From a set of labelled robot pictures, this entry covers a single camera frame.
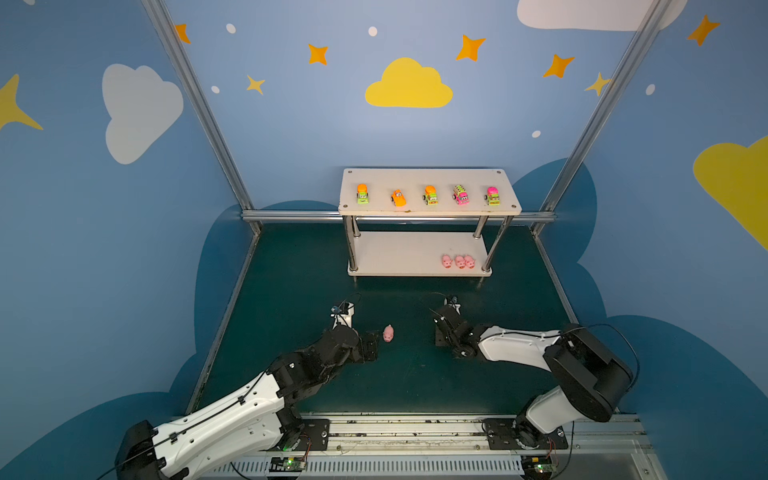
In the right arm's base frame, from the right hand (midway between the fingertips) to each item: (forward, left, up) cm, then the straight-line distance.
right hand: (444, 326), depth 93 cm
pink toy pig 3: (+21, -9, +7) cm, 24 cm away
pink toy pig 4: (-4, +18, +1) cm, 18 cm away
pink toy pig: (+21, -2, +7) cm, 22 cm away
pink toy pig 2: (+21, -6, +7) cm, 23 cm away
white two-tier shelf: (+25, +8, +6) cm, 27 cm away
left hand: (-11, +22, +14) cm, 28 cm away
